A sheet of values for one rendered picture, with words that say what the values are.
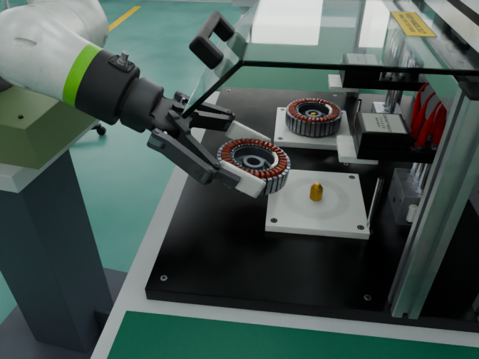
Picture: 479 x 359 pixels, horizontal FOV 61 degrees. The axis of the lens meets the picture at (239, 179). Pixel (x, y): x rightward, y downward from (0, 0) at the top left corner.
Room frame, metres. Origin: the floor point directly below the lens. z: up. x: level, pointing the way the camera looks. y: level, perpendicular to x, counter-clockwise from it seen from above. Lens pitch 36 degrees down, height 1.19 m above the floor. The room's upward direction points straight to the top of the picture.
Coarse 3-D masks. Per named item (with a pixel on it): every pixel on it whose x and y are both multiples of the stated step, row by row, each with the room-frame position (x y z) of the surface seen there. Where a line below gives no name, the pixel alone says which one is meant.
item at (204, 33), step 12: (216, 12) 0.51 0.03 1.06; (204, 24) 0.47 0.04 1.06; (216, 24) 0.48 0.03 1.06; (228, 24) 0.51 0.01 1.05; (204, 36) 0.42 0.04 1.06; (228, 36) 0.50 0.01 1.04; (192, 48) 0.41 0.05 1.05; (204, 48) 0.41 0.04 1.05; (216, 48) 0.42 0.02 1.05; (204, 60) 0.41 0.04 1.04; (216, 60) 0.41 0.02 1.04
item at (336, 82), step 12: (348, 72) 0.71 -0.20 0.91; (360, 72) 0.71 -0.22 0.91; (372, 72) 0.71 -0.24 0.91; (336, 84) 0.73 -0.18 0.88; (348, 84) 0.71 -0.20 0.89; (360, 84) 0.71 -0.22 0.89; (372, 84) 0.70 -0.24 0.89; (384, 84) 0.70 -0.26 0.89; (396, 84) 0.70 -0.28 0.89; (408, 84) 0.70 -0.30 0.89; (420, 84) 0.69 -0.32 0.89; (396, 96) 0.71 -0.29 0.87
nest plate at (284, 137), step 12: (276, 120) 0.77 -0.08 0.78; (276, 132) 0.72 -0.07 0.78; (288, 132) 0.72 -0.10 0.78; (336, 132) 0.72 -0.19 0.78; (348, 132) 0.72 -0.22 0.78; (276, 144) 0.68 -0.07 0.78; (288, 144) 0.68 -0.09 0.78; (300, 144) 0.68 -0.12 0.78; (312, 144) 0.68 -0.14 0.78; (324, 144) 0.67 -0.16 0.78
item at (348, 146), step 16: (368, 112) 0.53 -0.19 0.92; (368, 128) 0.48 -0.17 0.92; (384, 128) 0.48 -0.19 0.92; (400, 128) 0.48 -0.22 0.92; (336, 144) 0.52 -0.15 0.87; (352, 144) 0.51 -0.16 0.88; (368, 144) 0.47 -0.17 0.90; (384, 144) 0.47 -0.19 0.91; (400, 144) 0.47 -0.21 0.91; (352, 160) 0.47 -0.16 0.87; (368, 160) 0.47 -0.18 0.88; (384, 160) 0.47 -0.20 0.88; (400, 160) 0.46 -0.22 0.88; (416, 160) 0.46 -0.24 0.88; (432, 160) 0.46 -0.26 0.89; (416, 176) 0.49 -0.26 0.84
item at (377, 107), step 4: (376, 104) 0.76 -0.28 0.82; (380, 104) 0.76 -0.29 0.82; (396, 104) 0.76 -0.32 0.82; (372, 108) 0.76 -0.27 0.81; (376, 108) 0.74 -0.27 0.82; (380, 108) 0.74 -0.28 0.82; (384, 108) 0.74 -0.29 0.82; (396, 108) 0.74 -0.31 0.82; (400, 108) 0.74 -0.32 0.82; (372, 112) 0.76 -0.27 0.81; (376, 112) 0.72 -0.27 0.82; (380, 112) 0.72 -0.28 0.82; (384, 112) 0.72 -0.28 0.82; (396, 112) 0.72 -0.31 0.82; (400, 112) 0.72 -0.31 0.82; (404, 120) 0.69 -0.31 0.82
